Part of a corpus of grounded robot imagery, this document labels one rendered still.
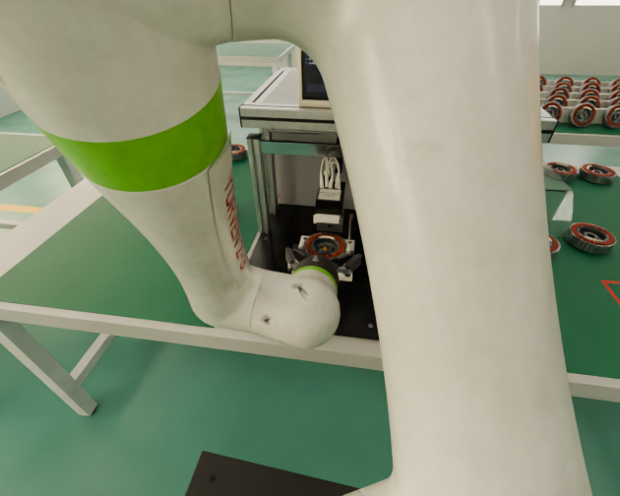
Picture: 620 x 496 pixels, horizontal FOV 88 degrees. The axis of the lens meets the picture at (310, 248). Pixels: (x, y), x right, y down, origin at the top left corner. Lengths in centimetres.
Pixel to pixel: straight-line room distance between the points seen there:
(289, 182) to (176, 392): 102
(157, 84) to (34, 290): 90
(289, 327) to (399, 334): 29
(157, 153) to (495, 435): 23
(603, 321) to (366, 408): 87
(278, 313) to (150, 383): 124
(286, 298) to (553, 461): 34
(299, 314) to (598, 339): 68
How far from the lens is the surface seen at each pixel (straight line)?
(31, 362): 140
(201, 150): 23
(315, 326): 46
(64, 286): 102
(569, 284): 103
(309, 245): 82
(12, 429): 184
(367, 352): 70
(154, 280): 91
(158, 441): 153
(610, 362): 91
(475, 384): 18
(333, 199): 80
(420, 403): 20
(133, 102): 20
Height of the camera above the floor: 134
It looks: 40 degrees down
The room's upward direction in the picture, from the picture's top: straight up
